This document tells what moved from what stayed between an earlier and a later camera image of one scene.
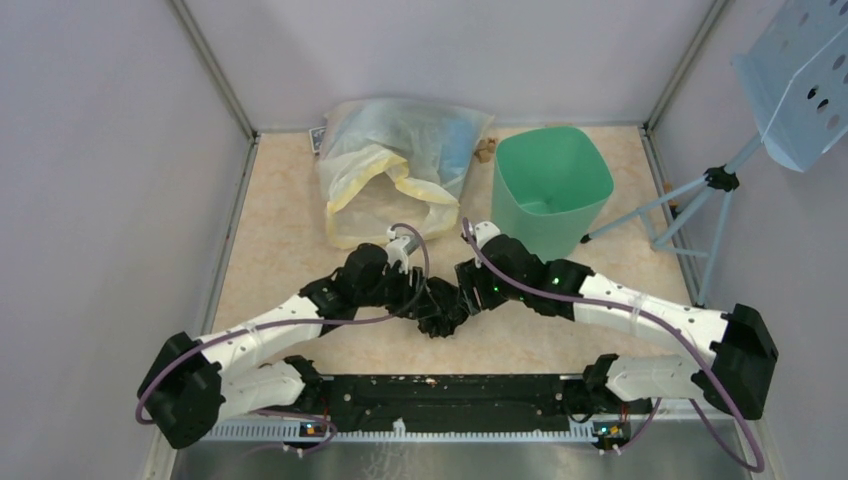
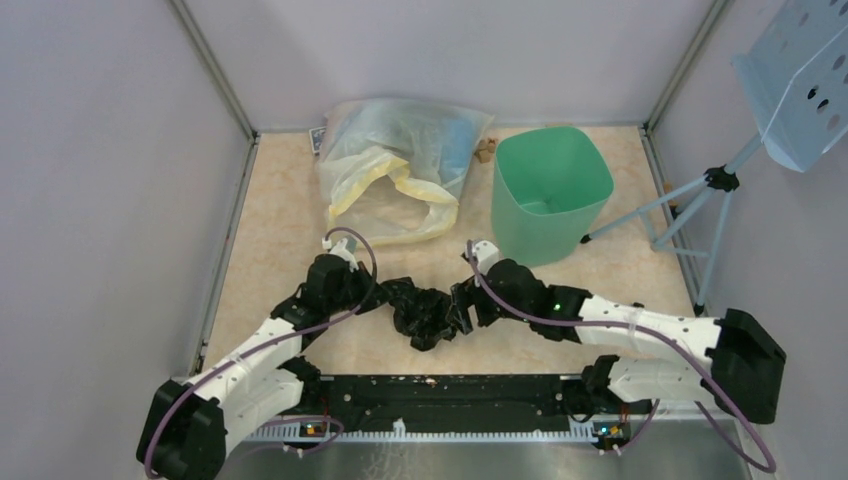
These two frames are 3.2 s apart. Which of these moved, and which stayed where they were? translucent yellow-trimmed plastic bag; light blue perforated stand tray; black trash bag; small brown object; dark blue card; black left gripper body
Moved: black left gripper body; black trash bag
Stayed: translucent yellow-trimmed plastic bag; dark blue card; small brown object; light blue perforated stand tray
